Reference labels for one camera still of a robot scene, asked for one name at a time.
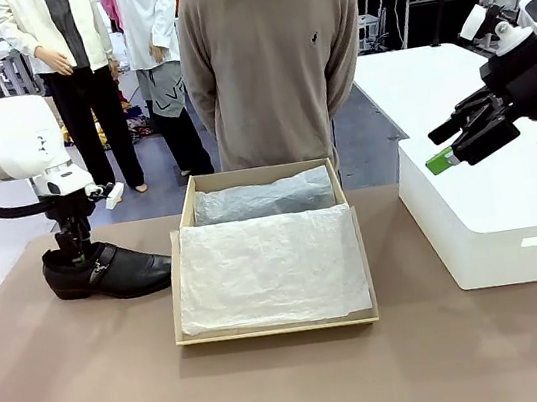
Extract black leather buckle shoe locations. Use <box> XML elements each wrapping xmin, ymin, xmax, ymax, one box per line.
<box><xmin>38</xmin><ymin>230</ymin><xmax>178</xmax><ymax>311</ymax></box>

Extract white table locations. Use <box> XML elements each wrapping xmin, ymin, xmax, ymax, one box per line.
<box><xmin>345</xmin><ymin>27</ymin><xmax>537</xmax><ymax>176</ymax></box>

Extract white tissue wrapping paper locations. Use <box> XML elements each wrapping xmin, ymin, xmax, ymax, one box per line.
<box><xmin>160</xmin><ymin>160</ymin><xmax>375</xmax><ymax>341</ymax></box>

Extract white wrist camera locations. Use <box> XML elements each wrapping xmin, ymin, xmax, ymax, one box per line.
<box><xmin>83</xmin><ymin>179</ymin><xmax>128</xmax><ymax>214</ymax></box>
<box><xmin>455</xmin><ymin>0</ymin><xmax>537</xmax><ymax>63</ymax></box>

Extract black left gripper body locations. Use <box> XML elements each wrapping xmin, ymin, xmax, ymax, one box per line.
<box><xmin>42</xmin><ymin>188</ymin><xmax>98</xmax><ymax>243</ymax></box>

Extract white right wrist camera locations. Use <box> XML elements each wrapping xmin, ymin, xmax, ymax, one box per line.
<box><xmin>455</xmin><ymin>0</ymin><xmax>537</xmax><ymax>63</ymax></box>

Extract mannequin white jacket black trousers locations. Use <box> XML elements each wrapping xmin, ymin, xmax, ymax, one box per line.
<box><xmin>0</xmin><ymin>0</ymin><xmax>150</xmax><ymax>211</ymax></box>

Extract mannequin white shirt grey shorts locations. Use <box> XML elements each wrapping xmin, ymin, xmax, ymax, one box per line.
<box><xmin>114</xmin><ymin>0</ymin><xmax>218</xmax><ymax>184</ymax></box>

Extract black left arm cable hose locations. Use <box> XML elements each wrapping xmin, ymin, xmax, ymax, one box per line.
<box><xmin>0</xmin><ymin>174</ymin><xmax>62</xmax><ymax>222</ymax></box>

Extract person in taupe sweater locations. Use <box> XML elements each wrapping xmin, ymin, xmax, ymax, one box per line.
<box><xmin>171</xmin><ymin>0</ymin><xmax>387</xmax><ymax>207</ymax></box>

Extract pink hanging garment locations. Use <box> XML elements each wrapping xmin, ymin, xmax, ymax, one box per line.
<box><xmin>99</xmin><ymin>0</ymin><xmax>124</xmax><ymax>35</ymax></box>

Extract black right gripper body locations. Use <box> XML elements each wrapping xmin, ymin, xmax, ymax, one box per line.
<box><xmin>476</xmin><ymin>35</ymin><xmax>537</xmax><ymax>129</ymax></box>

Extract large white block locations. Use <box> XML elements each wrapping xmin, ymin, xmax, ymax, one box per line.
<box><xmin>389</xmin><ymin>117</ymin><xmax>537</xmax><ymax>301</ymax></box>

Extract colourful clothes pile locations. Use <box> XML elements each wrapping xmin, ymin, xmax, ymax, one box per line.
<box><xmin>53</xmin><ymin>84</ymin><xmax>160</xmax><ymax>157</ymax></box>

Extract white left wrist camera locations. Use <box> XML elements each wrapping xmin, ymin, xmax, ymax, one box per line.
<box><xmin>83</xmin><ymin>179</ymin><xmax>128</xmax><ymax>214</ymax></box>

